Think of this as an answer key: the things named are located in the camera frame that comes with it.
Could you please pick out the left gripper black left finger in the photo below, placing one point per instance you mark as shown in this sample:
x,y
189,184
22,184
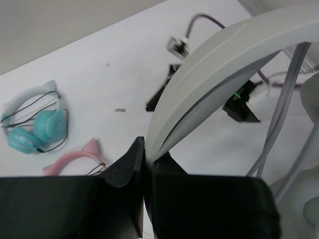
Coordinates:
x,y
106,206

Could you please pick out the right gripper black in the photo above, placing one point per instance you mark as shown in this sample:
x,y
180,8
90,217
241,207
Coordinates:
x,y
236,106

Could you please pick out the grey white headphones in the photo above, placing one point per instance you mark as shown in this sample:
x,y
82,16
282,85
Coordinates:
x,y
222,65

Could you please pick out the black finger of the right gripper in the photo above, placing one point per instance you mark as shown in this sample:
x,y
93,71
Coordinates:
x,y
153,101

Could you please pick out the teal white cat-ear headphones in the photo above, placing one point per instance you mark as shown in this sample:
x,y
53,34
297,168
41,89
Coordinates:
x,y
43,132

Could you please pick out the pink blue cat-ear headphones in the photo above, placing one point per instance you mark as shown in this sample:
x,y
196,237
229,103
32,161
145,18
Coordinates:
x,y
85,161

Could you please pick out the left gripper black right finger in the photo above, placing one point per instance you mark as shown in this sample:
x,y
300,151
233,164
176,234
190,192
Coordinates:
x,y
186,206

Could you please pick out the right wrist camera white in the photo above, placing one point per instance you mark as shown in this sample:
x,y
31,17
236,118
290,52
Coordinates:
x,y
178,47

